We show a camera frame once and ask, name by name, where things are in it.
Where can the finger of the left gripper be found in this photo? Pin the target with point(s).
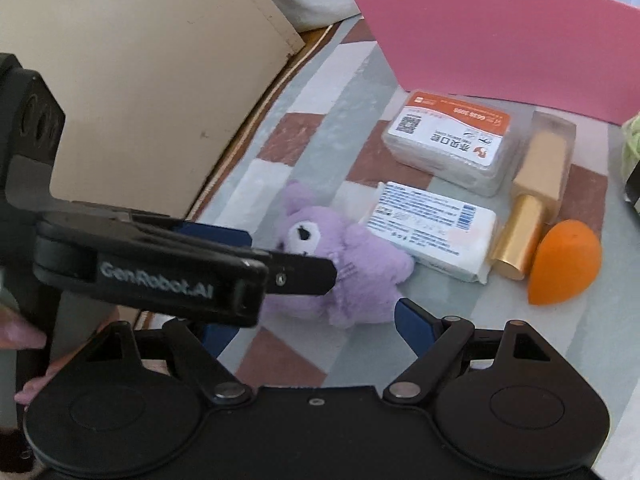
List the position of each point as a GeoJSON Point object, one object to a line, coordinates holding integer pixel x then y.
{"type": "Point", "coordinates": [299, 275]}
{"type": "Point", "coordinates": [203, 234]}

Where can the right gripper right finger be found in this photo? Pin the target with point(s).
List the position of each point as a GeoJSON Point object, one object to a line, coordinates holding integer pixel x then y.
{"type": "Point", "coordinates": [438, 344]}

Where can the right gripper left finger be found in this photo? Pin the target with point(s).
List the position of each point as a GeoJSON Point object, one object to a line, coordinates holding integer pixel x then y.
{"type": "Point", "coordinates": [193, 351]}

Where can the purple plush toy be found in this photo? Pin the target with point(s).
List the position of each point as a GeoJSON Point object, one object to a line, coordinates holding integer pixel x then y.
{"type": "Point", "coordinates": [369, 269]}

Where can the white wet wipes pack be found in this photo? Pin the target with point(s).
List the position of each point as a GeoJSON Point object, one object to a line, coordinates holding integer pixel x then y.
{"type": "Point", "coordinates": [444, 234]}

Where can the orange makeup sponge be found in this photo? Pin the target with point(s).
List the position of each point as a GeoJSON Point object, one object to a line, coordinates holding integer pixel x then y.
{"type": "Point", "coordinates": [567, 261]}

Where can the gold foundation bottle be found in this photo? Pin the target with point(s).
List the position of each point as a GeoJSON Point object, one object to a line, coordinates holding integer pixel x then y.
{"type": "Point", "coordinates": [536, 193]}

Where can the orange-labelled clear plastic box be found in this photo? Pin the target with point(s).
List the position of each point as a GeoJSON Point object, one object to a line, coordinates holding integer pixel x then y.
{"type": "Point", "coordinates": [463, 142]}

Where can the green yarn ball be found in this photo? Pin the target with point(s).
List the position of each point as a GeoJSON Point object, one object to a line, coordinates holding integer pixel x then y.
{"type": "Point", "coordinates": [631, 147]}

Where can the pink cardboard storage box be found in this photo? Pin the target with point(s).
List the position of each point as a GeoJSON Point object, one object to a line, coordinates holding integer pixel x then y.
{"type": "Point", "coordinates": [581, 56]}

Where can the person's left hand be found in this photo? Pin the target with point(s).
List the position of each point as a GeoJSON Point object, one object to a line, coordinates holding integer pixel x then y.
{"type": "Point", "coordinates": [18, 334]}

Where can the checkered floor rug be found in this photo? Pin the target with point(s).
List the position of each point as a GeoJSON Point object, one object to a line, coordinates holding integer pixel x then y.
{"type": "Point", "coordinates": [325, 129]}

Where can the beige cabinet panel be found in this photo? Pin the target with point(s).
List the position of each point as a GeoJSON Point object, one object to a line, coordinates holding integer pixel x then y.
{"type": "Point", "coordinates": [153, 90]}

